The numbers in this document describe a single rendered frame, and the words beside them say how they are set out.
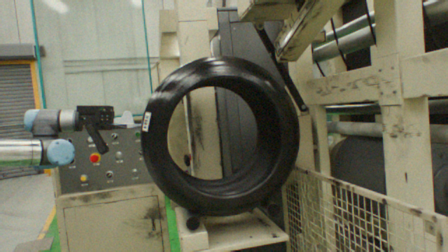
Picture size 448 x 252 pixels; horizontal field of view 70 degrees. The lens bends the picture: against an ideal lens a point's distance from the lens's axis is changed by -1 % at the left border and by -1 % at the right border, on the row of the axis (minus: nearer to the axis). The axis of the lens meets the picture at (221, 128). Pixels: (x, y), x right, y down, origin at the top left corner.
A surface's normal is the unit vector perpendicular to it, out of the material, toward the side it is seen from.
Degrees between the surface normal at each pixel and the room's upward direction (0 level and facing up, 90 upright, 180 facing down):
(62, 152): 90
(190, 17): 90
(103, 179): 90
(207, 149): 90
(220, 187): 79
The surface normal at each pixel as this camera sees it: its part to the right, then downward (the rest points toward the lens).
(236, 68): 0.22, -0.15
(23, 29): 0.36, 0.02
